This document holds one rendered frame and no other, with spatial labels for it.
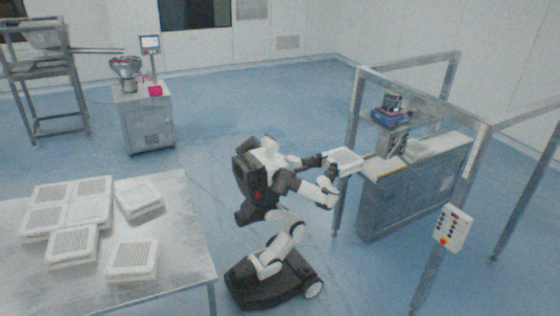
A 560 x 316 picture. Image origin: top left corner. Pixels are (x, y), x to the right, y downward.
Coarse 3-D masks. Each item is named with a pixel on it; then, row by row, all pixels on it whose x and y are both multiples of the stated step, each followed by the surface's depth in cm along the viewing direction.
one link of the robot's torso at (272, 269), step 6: (258, 252) 271; (252, 258) 264; (258, 264) 260; (276, 264) 262; (258, 270) 257; (264, 270) 257; (270, 270) 260; (276, 270) 264; (258, 276) 257; (264, 276) 259
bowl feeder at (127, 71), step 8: (128, 56) 420; (136, 56) 418; (112, 64) 391; (120, 64) 417; (128, 64) 392; (136, 64) 400; (120, 72) 398; (128, 72) 400; (128, 80) 410; (136, 80) 419; (144, 80) 415; (128, 88) 414; (136, 88) 421
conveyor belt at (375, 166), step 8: (368, 160) 295; (376, 160) 296; (384, 160) 296; (392, 160) 297; (400, 160) 297; (408, 160) 298; (368, 168) 285; (376, 168) 285; (384, 168) 286; (392, 168) 286; (368, 176) 278; (376, 176) 275
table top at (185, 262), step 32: (160, 192) 245; (0, 224) 212; (128, 224) 217; (160, 224) 218; (192, 224) 219; (0, 256) 191; (32, 256) 192; (96, 256) 194; (160, 256) 196; (192, 256) 197; (0, 288) 174; (32, 288) 175; (64, 288) 176; (96, 288) 177; (128, 288) 178; (160, 288) 179; (192, 288) 183
